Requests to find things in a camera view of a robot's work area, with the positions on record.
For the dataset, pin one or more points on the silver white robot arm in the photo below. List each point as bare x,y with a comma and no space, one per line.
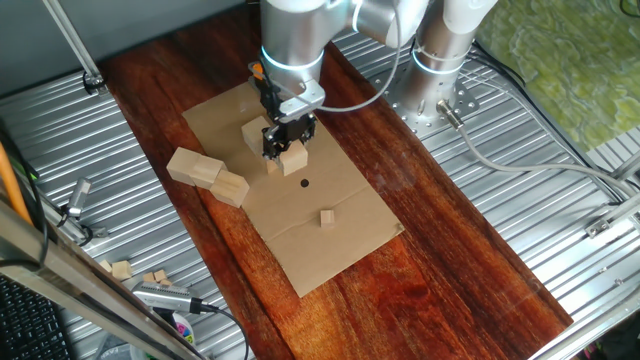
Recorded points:
435,75

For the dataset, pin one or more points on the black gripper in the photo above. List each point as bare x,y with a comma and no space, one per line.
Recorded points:
292,130

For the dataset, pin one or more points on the aluminium frame beam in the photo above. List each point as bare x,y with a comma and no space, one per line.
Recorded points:
75,290

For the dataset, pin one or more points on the orange tube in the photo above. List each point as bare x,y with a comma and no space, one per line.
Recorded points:
9,182

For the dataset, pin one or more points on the brown cardboard sheet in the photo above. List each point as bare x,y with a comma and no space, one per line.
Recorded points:
310,210

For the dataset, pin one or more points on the small wooden cube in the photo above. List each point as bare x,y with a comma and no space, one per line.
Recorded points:
327,218
121,270
105,265

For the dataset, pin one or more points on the black keyboard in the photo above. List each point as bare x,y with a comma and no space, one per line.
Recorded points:
25,330

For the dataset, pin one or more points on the tiny wooden cube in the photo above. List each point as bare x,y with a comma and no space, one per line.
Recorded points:
149,276
160,275
166,283

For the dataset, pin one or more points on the aluminium profile rail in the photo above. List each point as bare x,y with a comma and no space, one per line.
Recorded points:
630,167
620,212

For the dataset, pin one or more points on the silver ridged camera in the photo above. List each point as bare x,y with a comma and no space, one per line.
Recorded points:
160,297

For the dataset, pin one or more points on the thin metal stand rod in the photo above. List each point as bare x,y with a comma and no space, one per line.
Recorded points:
74,45

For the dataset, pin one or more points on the metal camera stand bracket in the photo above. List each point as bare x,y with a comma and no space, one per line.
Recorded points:
95,232

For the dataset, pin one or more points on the silver camera mount bracket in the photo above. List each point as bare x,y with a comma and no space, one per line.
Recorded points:
302,102

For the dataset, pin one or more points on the silver camera on stand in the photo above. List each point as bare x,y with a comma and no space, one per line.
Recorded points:
80,194

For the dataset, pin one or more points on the reddish brown wooden board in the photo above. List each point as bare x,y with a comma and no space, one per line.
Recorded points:
400,280

